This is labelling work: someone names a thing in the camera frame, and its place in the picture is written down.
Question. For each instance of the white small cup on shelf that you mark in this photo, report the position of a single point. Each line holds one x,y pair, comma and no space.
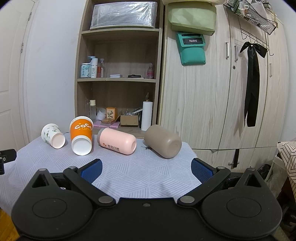
101,114

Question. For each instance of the pink tumbler cup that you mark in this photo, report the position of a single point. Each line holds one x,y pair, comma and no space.
117,141

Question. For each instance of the silver wrapped storage box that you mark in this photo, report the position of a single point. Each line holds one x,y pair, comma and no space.
142,14

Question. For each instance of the orange paper cup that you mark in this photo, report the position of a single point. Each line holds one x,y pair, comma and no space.
81,135

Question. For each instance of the white patterned tablecloth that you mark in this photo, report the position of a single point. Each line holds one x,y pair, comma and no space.
143,174

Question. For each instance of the white floral paper cup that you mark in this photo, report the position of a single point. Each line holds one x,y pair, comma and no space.
52,135

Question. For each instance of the wooden open shelf unit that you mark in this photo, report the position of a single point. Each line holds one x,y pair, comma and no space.
127,52

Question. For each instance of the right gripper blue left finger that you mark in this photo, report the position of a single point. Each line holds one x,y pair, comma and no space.
82,179

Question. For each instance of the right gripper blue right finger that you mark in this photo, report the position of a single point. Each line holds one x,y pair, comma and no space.
211,179

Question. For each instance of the clear bottle red liquid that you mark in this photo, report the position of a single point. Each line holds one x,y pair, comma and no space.
100,68

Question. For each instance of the small cardboard box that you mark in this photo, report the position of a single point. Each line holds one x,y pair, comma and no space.
129,120

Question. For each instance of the black ribbon bow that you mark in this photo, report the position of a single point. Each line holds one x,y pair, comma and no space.
253,81

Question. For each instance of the wooden wardrobe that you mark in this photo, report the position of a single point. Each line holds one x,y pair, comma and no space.
204,104

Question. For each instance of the light blue pump bottle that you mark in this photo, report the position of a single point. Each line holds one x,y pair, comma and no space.
85,70

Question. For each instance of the white paper towel roll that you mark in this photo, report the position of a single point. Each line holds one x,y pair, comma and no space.
146,115

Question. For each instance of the pink flat box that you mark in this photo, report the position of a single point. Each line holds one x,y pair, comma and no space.
99,124

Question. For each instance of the taupe tumbler cup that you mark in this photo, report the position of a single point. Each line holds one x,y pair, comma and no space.
166,143

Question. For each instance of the light green folded pouch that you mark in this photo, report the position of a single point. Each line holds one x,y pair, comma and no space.
197,17

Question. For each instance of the white tube bottle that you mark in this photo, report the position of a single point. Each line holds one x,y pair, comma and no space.
94,64

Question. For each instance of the orange floral small box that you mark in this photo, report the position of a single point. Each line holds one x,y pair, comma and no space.
111,113

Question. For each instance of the white door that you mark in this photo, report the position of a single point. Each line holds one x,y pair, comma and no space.
15,16

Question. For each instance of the black wire basket rack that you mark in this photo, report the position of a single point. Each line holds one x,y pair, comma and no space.
244,10

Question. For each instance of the clear bottle beige cap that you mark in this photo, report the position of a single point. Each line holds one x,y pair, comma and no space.
92,110

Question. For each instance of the teal Redmi pouch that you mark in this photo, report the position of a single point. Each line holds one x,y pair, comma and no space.
191,48

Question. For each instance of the small pink bottle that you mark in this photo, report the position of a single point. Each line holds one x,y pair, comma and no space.
150,71

